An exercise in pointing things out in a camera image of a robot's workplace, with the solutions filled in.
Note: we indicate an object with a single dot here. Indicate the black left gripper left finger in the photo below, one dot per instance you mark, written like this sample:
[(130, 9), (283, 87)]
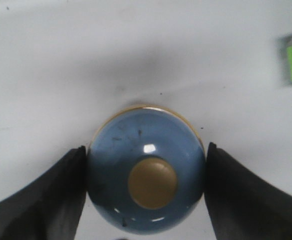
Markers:
[(50, 207)]

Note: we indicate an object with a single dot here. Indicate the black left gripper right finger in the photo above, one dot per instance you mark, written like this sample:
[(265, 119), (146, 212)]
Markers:
[(241, 205)]

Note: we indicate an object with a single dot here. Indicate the blue call bell cream base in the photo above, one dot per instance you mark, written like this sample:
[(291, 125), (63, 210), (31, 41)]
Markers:
[(145, 169)]

